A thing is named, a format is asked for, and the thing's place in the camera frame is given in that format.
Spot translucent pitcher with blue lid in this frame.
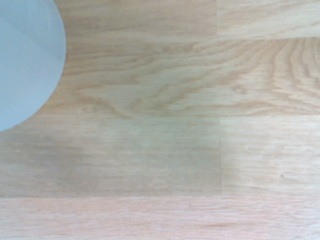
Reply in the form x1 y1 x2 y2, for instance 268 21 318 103
0 0 67 132

